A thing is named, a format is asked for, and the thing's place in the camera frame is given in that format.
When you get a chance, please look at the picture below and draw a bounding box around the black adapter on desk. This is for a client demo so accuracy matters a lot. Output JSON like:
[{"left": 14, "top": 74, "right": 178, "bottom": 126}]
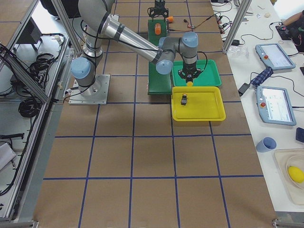
[{"left": 238, "top": 83, "right": 250, "bottom": 97}]

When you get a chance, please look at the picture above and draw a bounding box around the yellow lemon in container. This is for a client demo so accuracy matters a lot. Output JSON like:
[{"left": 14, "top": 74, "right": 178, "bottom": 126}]
[{"left": 287, "top": 166, "right": 304, "bottom": 183}]

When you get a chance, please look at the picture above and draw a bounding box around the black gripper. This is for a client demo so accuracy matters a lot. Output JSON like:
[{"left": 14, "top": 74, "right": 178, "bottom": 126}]
[
  {"left": 178, "top": 63, "right": 201, "bottom": 80},
  {"left": 148, "top": 0, "right": 169, "bottom": 18}
]

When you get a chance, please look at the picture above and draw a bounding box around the lower teach pendant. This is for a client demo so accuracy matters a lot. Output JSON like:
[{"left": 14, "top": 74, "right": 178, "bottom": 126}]
[{"left": 256, "top": 85, "right": 296, "bottom": 126}]

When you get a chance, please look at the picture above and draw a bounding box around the upper teach pendant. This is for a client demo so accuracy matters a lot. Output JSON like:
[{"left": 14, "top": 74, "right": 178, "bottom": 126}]
[{"left": 255, "top": 43, "right": 295, "bottom": 71}]

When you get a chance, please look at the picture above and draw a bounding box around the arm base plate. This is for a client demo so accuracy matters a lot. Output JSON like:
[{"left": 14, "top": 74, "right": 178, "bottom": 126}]
[{"left": 68, "top": 75, "right": 110, "bottom": 105}]

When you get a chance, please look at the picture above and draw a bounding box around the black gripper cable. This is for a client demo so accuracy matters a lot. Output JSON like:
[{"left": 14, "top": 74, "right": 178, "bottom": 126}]
[{"left": 197, "top": 51, "right": 209, "bottom": 72}]

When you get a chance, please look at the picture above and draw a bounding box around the plain orange cylinder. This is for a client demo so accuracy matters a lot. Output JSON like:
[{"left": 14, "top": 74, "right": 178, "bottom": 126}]
[{"left": 167, "top": 16, "right": 174, "bottom": 23}]

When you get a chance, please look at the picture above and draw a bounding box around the green conveyor belt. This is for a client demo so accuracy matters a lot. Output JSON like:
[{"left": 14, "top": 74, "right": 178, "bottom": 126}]
[{"left": 148, "top": 19, "right": 171, "bottom": 95}]

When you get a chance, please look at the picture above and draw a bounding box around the green plastic tray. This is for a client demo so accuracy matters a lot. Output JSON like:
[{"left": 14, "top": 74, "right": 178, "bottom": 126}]
[{"left": 171, "top": 59, "right": 222, "bottom": 86}]

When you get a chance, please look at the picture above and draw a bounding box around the aluminium frame upright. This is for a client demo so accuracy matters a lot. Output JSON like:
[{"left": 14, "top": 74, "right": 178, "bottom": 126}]
[{"left": 223, "top": 0, "right": 252, "bottom": 54}]

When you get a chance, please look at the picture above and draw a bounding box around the blue plastic cup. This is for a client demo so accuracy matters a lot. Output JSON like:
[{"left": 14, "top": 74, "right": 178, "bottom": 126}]
[{"left": 256, "top": 137, "right": 277, "bottom": 152}]

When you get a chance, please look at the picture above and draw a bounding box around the folded blue umbrella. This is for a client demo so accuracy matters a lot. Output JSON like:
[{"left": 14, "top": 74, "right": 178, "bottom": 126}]
[{"left": 250, "top": 66, "right": 274, "bottom": 86}]

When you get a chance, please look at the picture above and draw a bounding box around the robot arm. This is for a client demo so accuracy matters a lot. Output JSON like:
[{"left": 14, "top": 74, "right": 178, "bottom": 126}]
[{"left": 71, "top": 0, "right": 202, "bottom": 93}]

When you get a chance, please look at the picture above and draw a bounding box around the teach pendant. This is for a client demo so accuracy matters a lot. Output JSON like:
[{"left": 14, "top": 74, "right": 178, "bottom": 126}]
[
  {"left": 255, "top": 43, "right": 295, "bottom": 71},
  {"left": 256, "top": 85, "right": 296, "bottom": 126}
]

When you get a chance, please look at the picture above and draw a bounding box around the clear plastic container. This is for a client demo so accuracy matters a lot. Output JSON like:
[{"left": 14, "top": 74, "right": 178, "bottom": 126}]
[{"left": 274, "top": 148, "right": 304, "bottom": 205}]

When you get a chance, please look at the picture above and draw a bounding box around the red black power cable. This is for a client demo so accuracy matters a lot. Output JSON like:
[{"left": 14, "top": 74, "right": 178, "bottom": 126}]
[{"left": 170, "top": 14, "right": 216, "bottom": 33}]

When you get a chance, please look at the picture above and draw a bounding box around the yellow plastic tray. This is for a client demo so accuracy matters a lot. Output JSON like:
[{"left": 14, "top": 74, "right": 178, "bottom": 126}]
[{"left": 171, "top": 86, "right": 226, "bottom": 122}]

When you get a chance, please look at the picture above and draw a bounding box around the orange cylinder with 4680 print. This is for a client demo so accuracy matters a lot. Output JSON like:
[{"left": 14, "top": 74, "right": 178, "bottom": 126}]
[{"left": 154, "top": 23, "right": 162, "bottom": 35}]

